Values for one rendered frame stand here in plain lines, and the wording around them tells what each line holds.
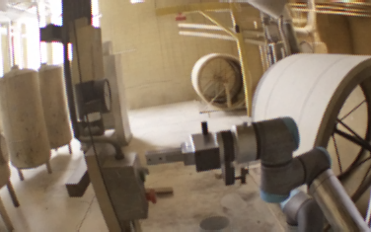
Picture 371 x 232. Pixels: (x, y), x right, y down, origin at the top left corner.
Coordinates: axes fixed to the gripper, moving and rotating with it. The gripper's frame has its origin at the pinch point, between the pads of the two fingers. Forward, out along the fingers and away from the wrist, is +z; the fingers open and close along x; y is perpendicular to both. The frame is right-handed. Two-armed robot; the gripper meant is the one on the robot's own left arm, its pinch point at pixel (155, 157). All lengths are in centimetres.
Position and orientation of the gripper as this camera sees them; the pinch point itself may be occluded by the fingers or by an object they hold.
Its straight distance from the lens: 66.5
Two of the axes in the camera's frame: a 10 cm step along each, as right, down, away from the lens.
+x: 0.5, 1.9, -9.8
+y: -1.3, -9.7, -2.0
